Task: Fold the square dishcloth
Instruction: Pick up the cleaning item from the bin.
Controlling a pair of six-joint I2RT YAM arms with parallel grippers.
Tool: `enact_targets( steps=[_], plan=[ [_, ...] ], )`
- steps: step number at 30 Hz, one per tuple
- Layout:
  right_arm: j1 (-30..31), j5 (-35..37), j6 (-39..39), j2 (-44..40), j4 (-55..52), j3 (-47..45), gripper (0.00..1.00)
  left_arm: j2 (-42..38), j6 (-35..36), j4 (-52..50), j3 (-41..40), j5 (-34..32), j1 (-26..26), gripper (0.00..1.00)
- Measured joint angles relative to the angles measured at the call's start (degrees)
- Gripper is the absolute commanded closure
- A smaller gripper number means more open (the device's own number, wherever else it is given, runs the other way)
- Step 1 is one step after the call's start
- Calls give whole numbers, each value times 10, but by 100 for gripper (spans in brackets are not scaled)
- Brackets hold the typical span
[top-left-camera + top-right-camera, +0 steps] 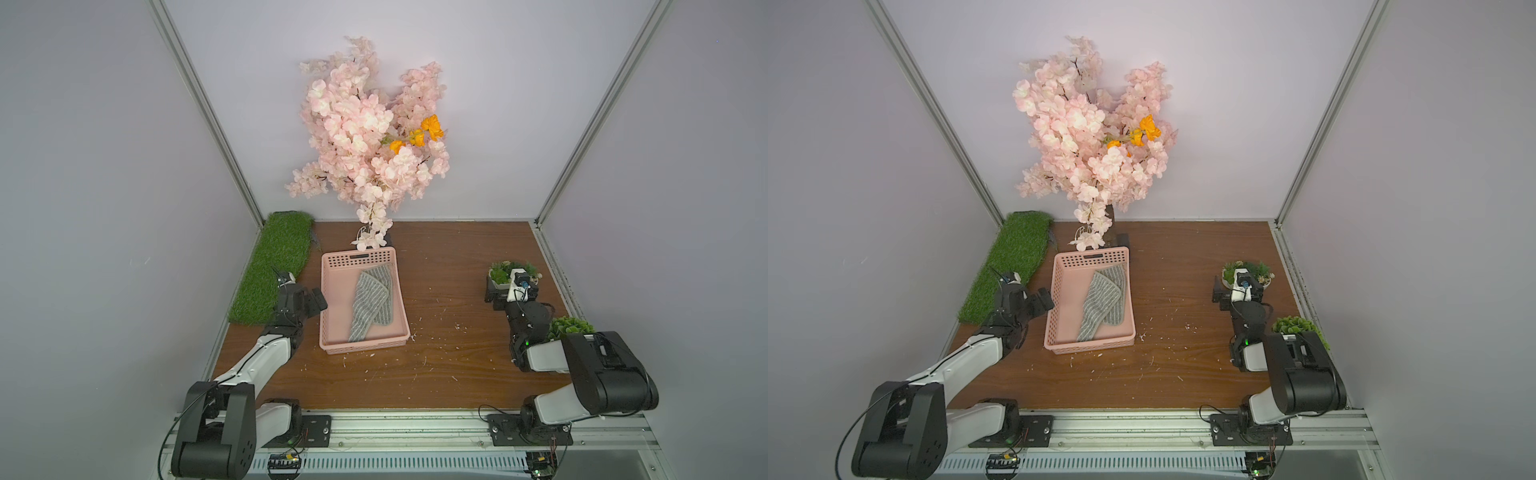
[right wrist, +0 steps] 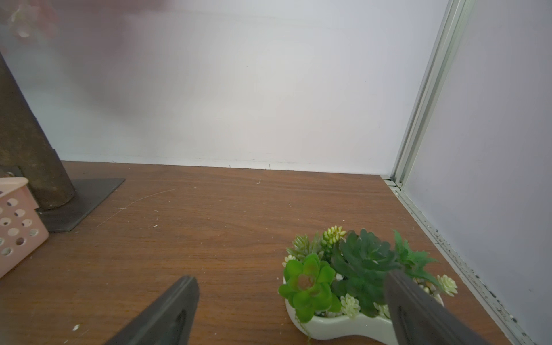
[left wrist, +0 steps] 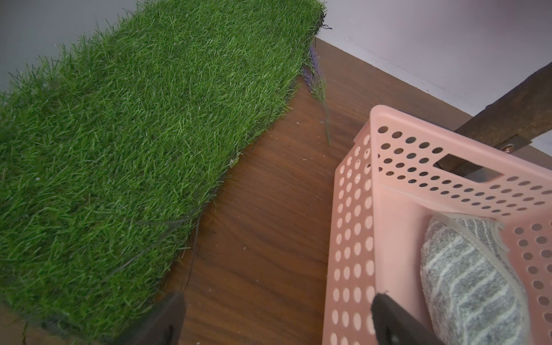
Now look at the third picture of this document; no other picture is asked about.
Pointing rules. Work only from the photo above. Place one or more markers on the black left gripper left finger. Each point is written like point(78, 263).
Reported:
point(161, 325)

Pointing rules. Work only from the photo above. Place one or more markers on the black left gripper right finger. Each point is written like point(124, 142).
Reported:
point(394, 325)

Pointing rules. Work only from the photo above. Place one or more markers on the grey striped square dishcloth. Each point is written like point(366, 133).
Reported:
point(472, 292)

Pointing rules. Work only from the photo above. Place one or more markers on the pink perforated plastic basket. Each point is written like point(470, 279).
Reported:
point(401, 171)

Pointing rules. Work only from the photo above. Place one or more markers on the green artificial grass mat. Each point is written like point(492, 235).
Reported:
point(111, 151)

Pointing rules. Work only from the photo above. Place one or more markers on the lavender flower sprig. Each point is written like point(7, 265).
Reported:
point(316, 84)

